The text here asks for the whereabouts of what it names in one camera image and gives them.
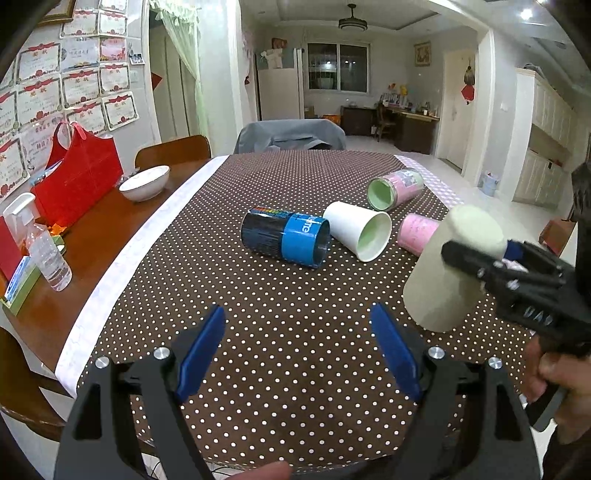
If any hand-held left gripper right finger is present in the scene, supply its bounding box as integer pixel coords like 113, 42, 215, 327
365, 303, 542, 480

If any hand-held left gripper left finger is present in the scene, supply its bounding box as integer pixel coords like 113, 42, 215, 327
55, 304, 227, 480

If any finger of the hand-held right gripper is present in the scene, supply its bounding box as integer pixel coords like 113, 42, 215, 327
504, 238, 533, 274
441, 239, 509, 288

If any cream paper cup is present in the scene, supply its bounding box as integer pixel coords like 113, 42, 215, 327
403, 204, 509, 334

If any person's right forearm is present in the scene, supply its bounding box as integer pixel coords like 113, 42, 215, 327
541, 392, 591, 480

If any pink cup green inside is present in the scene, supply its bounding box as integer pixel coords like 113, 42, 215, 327
366, 168, 425, 212

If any white cup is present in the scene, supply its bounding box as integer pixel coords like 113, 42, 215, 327
322, 200, 393, 263

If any dark blue cup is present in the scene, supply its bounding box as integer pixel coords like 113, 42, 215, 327
240, 208, 332, 270

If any person's right hand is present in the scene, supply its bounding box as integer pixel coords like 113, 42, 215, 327
523, 336, 579, 408

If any person's left hand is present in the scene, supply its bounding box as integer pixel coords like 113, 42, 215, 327
238, 460, 293, 480

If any brown box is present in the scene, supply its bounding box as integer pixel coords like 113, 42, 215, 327
539, 219, 579, 257

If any brown polka dot tablecloth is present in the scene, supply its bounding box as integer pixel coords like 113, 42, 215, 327
55, 152, 536, 474

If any white cabinet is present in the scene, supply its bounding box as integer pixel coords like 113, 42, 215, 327
512, 66, 580, 209

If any dark wooden desk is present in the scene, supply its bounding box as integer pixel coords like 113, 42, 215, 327
341, 104, 440, 154

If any white door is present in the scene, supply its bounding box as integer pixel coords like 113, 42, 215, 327
436, 48, 477, 169

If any wooden table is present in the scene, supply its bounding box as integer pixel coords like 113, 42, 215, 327
0, 154, 222, 428

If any dark desk chair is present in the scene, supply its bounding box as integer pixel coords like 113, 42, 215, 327
374, 103, 399, 142

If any red hanging decoration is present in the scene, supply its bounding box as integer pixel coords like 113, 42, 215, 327
461, 55, 476, 105

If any white bowl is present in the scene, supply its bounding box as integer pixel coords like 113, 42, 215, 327
119, 165, 171, 203

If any wooden chair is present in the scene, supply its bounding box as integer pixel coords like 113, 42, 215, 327
0, 325, 66, 428
134, 134, 212, 169

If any clear plastic spray bottle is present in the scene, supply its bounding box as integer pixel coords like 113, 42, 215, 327
2, 192, 73, 292

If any green tissue box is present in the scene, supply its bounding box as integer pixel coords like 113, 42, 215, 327
0, 256, 43, 317

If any red bag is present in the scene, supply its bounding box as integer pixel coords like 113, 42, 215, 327
31, 121, 124, 228

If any red box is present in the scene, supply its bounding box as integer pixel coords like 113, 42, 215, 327
0, 216, 25, 281

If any grey covered chair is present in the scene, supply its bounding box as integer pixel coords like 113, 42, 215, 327
233, 119, 347, 155

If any window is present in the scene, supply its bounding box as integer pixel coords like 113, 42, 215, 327
306, 42, 371, 94

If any white refrigerator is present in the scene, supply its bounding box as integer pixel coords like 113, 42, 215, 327
257, 46, 306, 121

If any ceiling lamp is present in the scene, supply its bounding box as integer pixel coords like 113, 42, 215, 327
338, 4, 369, 31

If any green curtain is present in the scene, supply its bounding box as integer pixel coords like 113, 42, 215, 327
149, 0, 209, 141

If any gold framed picture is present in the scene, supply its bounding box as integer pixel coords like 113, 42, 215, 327
38, 0, 77, 25

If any wall of award certificates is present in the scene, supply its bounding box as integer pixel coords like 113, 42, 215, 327
0, 0, 141, 199

